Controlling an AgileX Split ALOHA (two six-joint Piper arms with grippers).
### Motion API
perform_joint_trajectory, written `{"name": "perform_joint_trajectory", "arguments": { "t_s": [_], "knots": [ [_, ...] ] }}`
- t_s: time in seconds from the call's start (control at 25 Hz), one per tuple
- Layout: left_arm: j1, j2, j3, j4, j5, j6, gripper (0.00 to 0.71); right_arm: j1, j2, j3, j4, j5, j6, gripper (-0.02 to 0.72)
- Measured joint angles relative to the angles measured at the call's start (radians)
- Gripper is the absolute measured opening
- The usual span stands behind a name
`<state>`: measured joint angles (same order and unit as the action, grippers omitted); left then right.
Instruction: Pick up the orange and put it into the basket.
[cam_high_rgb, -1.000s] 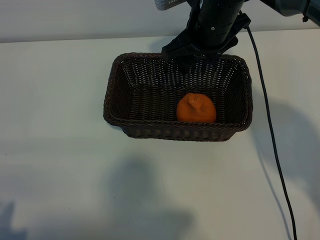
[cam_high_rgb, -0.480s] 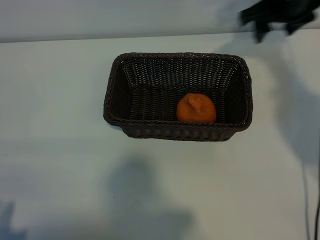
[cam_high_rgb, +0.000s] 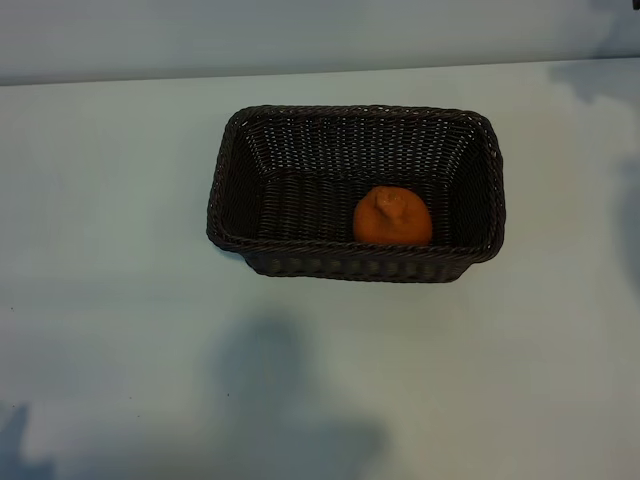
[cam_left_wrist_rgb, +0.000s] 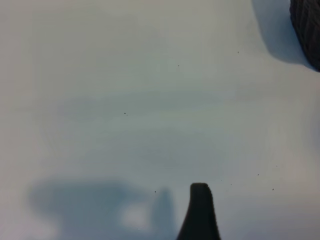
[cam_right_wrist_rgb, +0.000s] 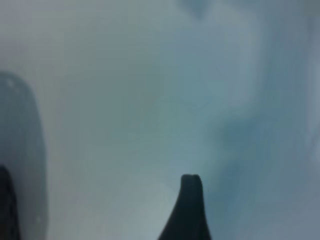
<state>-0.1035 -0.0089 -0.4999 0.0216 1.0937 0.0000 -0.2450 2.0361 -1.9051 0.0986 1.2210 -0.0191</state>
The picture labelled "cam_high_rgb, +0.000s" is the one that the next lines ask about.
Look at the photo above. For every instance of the dark brown wicker basket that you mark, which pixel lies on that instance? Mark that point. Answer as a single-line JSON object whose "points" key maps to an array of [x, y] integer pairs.
{"points": [[300, 165]]}

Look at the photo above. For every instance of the orange fruit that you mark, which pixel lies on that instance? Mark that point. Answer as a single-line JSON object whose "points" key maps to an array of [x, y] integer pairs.
{"points": [[392, 222]]}

